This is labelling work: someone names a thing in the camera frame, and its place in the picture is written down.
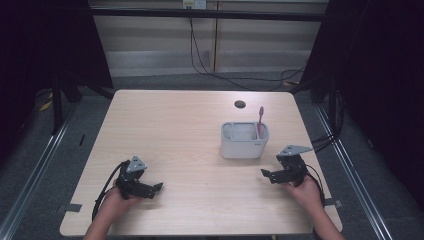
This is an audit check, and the white wall socket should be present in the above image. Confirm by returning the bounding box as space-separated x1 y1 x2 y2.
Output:
182 0 208 10

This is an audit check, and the white toothbrush holder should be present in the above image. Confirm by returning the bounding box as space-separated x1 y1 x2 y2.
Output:
219 121 270 160

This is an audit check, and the grey tape strip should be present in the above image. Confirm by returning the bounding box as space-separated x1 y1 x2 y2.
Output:
323 198 344 208
55 203 83 214

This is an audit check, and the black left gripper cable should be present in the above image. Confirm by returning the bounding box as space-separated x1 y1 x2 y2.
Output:
91 160 130 223

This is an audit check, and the person's left hand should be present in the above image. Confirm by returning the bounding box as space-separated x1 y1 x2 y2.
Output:
99 179 143 218

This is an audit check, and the black wall cable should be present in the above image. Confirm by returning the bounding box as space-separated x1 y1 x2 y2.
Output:
188 16 307 92

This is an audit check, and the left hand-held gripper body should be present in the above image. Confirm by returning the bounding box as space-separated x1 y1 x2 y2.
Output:
115 155 149 201

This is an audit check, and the yellow floor tape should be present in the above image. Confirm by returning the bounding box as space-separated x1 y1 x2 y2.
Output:
38 93 54 113

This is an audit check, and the metal floor rail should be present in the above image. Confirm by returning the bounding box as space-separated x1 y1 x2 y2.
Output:
313 104 396 240
0 107 79 240

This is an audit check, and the pink toothbrush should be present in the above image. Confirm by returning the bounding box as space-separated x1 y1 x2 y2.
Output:
255 105 265 140

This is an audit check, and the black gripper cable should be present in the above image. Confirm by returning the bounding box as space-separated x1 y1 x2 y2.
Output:
91 160 130 223
304 163 327 240

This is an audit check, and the person's right hand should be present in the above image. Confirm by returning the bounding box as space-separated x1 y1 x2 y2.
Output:
280 175 324 211

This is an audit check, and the black metal stand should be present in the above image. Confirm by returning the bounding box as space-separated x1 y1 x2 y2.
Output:
50 71 84 136
289 74 346 141

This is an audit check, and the black horizontal bar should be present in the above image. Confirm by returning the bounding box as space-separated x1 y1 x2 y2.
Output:
89 7 330 23

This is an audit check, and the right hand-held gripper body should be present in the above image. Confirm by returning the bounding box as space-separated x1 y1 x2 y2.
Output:
275 144 314 188

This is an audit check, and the black floor cable bundle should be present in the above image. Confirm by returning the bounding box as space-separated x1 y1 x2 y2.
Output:
311 89 346 154

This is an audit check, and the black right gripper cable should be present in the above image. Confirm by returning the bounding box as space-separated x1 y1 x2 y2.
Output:
304 163 327 240

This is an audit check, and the dark curtain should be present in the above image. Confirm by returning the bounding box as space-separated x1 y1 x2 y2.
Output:
0 0 115 161
299 0 424 214

